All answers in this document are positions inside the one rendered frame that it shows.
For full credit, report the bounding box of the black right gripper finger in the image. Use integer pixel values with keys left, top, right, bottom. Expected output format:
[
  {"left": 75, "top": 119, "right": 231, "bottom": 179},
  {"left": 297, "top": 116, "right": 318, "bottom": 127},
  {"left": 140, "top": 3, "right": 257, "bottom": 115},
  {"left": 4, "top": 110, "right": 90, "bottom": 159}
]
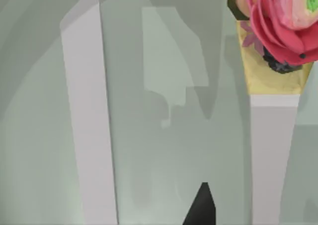
[{"left": 182, "top": 182, "right": 216, "bottom": 225}]

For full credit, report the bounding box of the pink flower in yellow pot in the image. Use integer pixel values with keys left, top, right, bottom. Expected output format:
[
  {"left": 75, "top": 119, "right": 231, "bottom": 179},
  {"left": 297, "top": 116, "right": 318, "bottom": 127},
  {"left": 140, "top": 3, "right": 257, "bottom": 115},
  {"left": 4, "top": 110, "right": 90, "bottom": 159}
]
[{"left": 227, "top": 0, "right": 318, "bottom": 95}]

